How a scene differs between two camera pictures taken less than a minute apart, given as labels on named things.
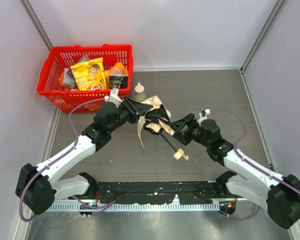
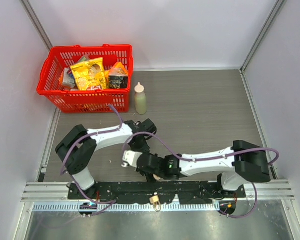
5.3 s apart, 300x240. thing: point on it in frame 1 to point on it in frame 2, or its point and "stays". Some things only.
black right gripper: x=184 y=127 to x=142 y=165
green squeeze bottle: x=140 y=95 stays
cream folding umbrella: x=155 y=120 to x=155 y=199
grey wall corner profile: x=36 y=24 stays
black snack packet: x=118 y=81 stays
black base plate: x=123 y=192 stays
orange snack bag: x=118 y=69 stays
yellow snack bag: x=90 y=75 stays
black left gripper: x=131 y=109 to x=139 y=144
